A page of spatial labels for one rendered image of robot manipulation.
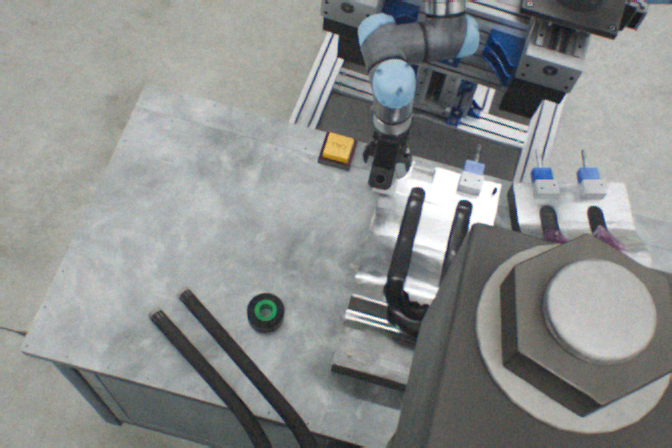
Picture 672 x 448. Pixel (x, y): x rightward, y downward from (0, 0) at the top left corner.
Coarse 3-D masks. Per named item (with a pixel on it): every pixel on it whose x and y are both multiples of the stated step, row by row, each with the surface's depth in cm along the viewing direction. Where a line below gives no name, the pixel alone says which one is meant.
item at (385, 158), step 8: (384, 144) 157; (392, 144) 157; (400, 144) 158; (376, 152) 157; (384, 152) 157; (392, 152) 157; (376, 160) 158; (384, 160) 157; (392, 160) 157; (376, 168) 158; (384, 168) 157; (392, 168) 157; (376, 176) 158; (384, 176) 157; (392, 176) 158; (376, 184) 158; (384, 184) 158
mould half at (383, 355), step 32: (448, 192) 179; (480, 192) 179; (384, 224) 175; (448, 224) 176; (384, 256) 169; (416, 256) 171; (416, 288) 163; (352, 320) 167; (384, 320) 167; (384, 352) 165; (384, 384) 166
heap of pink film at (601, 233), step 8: (544, 232) 178; (552, 232) 177; (560, 232) 176; (600, 232) 179; (608, 232) 179; (552, 240) 175; (560, 240) 174; (568, 240) 175; (600, 240) 175; (608, 240) 176; (616, 240) 176; (616, 248) 174; (624, 248) 174
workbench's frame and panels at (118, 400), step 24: (48, 360) 168; (96, 384) 192; (120, 384) 186; (144, 384) 165; (96, 408) 219; (120, 408) 213; (144, 408) 206; (168, 408) 197; (192, 408) 190; (216, 408) 182; (168, 432) 228; (192, 432) 220; (216, 432) 210; (240, 432) 201; (288, 432) 185; (312, 432) 164
